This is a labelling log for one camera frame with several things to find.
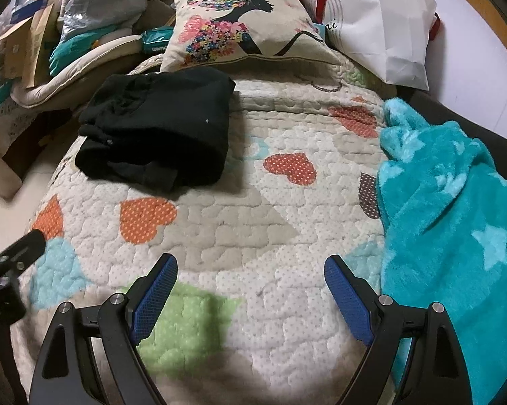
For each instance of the wooden bed frame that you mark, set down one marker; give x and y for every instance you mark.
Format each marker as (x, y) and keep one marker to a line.
(481, 4)

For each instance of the heart print quilt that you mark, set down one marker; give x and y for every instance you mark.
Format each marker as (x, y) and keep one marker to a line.
(236, 228)

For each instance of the teal wipes packet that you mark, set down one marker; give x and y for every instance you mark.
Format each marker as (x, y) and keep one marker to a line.
(156, 40)

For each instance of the teal star fleece blanket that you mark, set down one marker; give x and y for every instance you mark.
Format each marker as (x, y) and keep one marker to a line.
(447, 219)

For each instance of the beige padded cushion bed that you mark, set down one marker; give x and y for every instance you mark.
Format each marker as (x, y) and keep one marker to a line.
(89, 67)

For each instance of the floral print pillow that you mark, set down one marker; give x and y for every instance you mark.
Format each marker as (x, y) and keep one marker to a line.
(236, 21)

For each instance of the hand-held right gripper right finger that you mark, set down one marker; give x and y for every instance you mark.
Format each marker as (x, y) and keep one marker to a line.
(348, 299)

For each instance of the cardboard box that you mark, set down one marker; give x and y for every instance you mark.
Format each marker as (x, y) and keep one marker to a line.
(25, 46)

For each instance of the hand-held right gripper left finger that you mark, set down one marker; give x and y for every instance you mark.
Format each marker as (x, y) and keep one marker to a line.
(154, 295)

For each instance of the white paper bag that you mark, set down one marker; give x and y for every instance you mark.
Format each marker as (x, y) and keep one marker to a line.
(384, 29)

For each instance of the clear plastic bag of fabric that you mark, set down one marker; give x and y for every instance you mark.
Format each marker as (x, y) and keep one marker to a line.
(101, 4)

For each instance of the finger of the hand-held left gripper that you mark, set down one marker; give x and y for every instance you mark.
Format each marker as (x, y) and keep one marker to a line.
(23, 247)

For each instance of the black pants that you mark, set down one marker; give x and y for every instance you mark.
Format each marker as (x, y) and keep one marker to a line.
(165, 126)

